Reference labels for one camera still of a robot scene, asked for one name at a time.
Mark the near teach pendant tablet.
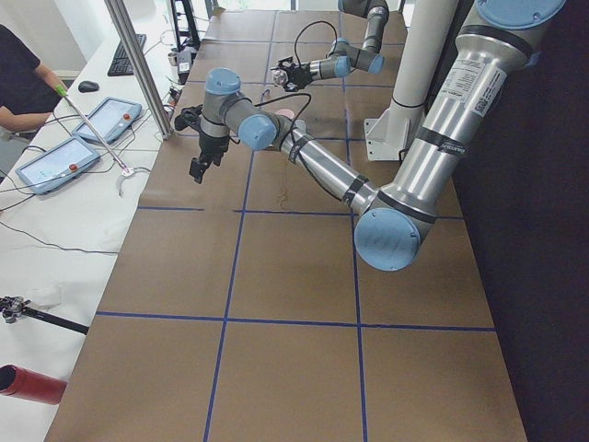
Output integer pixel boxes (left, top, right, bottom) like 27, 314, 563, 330
16, 136, 100, 195

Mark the black tripod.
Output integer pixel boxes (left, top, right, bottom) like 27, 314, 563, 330
1, 297, 89, 335

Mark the aluminium frame post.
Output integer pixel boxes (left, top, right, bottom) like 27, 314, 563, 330
105, 0, 173, 140

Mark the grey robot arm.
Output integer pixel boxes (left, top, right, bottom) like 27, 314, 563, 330
271, 0, 389, 92
174, 1, 562, 271

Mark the red cylinder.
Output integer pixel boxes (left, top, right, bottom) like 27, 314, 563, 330
1, 365, 67, 405

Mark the far teach pendant tablet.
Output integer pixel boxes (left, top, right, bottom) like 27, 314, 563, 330
87, 97, 143, 144

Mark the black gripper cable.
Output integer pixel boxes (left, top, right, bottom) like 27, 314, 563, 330
294, 19, 340, 70
229, 93, 313, 148

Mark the teach pendant tablet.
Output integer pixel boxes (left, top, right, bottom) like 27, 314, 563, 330
87, 97, 143, 144
16, 136, 100, 195

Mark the pink plastic cup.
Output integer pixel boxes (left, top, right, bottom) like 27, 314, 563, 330
276, 109, 295, 119

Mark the black computer mouse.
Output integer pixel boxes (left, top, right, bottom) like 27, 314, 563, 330
77, 80, 99, 93

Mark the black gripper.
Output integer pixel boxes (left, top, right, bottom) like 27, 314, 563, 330
174, 105, 230, 183
275, 56, 313, 92

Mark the black keyboard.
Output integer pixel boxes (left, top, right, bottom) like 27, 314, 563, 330
107, 41, 134, 76

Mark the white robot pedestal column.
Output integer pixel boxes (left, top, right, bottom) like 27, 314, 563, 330
364, 0, 458, 161

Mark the person in black shirt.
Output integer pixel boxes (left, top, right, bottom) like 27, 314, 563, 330
1, 25, 67, 133

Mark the long metal grabber stick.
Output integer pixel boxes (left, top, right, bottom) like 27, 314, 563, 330
55, 86, 151, 197

